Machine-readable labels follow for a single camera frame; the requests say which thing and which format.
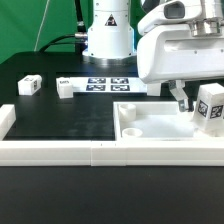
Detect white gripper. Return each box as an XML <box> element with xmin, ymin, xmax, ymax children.
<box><xmin>137</xmin><ymin>0</ymin><xmax>224</xmax><ymax>112</ymax></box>

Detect white square tabletop part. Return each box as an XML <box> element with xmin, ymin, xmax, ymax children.
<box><xmin>113</xmin><ymin>101</ymin><xmax>224</xmax><ymax>141</ymax></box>

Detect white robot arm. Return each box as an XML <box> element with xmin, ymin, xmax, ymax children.
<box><xmin>83</xmin><ymin>0</ymin><xmax>224</xmax><ymax>111</ymax></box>

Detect white fiducial marker sheet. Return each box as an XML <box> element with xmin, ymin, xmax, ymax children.
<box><xmin>56</xmin><ymin>77</ymin><xmax>147</xmax><ymax>93</ymax></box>

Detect white U-shaped fence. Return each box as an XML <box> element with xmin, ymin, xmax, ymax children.
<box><xmin>0</xmin><ymin>104</ymin><xmax>224</xmax><ymax>166</ymax></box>

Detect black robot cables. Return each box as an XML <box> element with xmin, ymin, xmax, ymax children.
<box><xmin>39</xmin><ymin>0</ymin><xmax>89</xmax><ymax>54</ymax></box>

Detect white thin cable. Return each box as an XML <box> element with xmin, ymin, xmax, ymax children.
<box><xmin>33</xmin><ymin>0</ymin><xmax>52</xmax><ymax>52</ymax></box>

